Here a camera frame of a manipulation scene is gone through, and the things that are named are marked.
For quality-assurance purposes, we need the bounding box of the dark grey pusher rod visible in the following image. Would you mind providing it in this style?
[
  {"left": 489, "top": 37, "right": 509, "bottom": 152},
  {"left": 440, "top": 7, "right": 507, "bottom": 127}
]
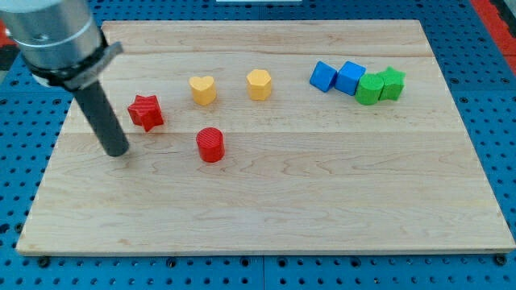
[{"left": 73, "top": 81, "right": 129, "bottom": 157}]

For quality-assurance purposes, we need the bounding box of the red star block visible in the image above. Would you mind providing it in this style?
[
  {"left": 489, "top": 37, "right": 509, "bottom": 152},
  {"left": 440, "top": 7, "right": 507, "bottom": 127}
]
[{"left": 127, "top": 95, "right": 164, "bottom": 132}]

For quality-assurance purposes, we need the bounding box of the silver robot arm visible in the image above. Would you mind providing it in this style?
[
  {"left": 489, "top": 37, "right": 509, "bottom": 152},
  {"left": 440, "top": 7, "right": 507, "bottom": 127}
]
[{"left": 1, "top": 0, "right": 129, "bottom": 157}]

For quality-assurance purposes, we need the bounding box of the yellow heart block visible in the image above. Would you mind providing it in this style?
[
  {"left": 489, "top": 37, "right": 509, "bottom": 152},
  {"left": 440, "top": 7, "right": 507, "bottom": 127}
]
[{"left": 189, "top": 76, "right": 217, "bottom": 106}]

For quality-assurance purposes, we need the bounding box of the green star block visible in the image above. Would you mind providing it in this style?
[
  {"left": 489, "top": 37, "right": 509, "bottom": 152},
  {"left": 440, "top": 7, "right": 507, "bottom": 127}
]
[{"left": 377, "top": 66, "right": 406, "bottom": 101}]

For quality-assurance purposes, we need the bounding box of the red cylinder block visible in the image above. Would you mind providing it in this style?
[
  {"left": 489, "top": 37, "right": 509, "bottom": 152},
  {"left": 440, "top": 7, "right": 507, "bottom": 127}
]
[{"left": 196, "top": 127, "right": 225, "bottom": 163}]

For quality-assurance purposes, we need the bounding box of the yellow hexagon block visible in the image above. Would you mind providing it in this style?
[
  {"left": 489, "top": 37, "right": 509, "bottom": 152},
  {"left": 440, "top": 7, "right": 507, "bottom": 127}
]
[{"left": 246, "top": 69, "right": 272, "bottom": 101}]

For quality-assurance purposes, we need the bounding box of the light wooden board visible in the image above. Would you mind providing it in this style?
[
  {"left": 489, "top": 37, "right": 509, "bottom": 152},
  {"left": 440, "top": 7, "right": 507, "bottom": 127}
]
[{"left": 17, "top": 20, "right": 515, "bottom": 256}]

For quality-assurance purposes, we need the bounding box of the blue cube block left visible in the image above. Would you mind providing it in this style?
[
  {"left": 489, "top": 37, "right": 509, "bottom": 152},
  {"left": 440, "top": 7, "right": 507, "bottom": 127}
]
[{"left": 310, "top": 61, "right": 338, "bottom": 93}]

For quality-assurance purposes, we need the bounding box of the blue cube block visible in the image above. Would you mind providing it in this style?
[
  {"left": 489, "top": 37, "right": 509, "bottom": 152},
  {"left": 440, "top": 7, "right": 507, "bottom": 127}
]
[
  {"left": 335, "top": 60, "right": 366, "bottom": 96},
  {"left": 310, "top": 61, "right": 338, "bottom": 93}
]

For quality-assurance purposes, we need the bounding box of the blue cube block right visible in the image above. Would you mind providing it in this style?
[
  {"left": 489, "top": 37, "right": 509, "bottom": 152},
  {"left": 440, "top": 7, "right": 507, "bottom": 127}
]
[{"left": 335, "top": 60, "right": 366, "bottom": 96}]

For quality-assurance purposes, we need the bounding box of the green cylinder block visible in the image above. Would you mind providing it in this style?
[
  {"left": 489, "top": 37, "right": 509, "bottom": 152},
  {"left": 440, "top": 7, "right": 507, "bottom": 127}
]
[{"left": 355, "top": 73, "right": 384, "bottom": 106}]

